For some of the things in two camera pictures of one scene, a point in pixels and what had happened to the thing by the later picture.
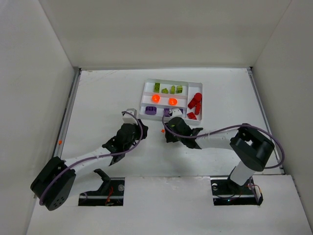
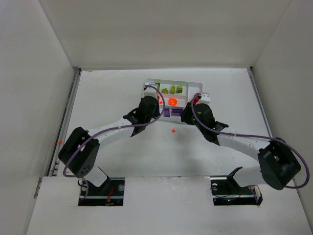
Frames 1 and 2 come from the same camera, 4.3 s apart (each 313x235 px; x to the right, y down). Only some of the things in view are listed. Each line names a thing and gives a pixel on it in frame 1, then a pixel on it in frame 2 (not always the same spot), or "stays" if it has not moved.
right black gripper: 168,126 to 187,113
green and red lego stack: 172,89 stays
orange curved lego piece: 172,101 stays
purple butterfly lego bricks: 166,112 stays
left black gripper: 141,128 to 151,103
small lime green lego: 165,90 stays
